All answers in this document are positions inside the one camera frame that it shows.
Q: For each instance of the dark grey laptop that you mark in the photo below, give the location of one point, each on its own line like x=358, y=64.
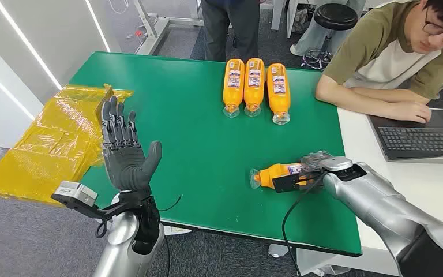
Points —
x=420, y=139

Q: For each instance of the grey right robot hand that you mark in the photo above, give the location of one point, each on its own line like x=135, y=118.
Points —
x=313, y=162

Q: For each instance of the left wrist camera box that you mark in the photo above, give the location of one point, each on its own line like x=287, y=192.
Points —
x=76, y=193

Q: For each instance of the white metal stand frame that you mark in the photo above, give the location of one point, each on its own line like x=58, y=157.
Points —
x=154, y=26

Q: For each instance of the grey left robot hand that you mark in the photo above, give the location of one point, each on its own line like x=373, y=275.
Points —
x=126, y=164

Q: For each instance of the yellow plastic bag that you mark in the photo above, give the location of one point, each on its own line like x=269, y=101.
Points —
x=49, y=153

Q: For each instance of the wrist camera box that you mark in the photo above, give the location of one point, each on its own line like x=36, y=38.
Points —
x=76, y=193
x=336, y=163

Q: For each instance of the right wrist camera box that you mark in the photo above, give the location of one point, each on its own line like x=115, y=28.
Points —
x=336, y=163

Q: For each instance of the green table mat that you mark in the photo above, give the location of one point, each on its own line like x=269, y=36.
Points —
x=198, y=153

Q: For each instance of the orange detergent bottle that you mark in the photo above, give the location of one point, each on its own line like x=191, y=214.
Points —
x=279, y=88
x=254, y=82
x=233, y=82
x=275, y=174

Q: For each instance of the person's right hand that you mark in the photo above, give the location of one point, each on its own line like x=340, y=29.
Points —
x=412, y=111

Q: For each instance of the black round stool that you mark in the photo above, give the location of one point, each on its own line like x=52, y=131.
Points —
x=335, y=16

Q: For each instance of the person's right forearm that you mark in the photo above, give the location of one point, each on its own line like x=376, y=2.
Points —
x=347, y=99

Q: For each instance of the white table foot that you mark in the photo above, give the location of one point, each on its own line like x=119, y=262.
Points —
x=177, y=230

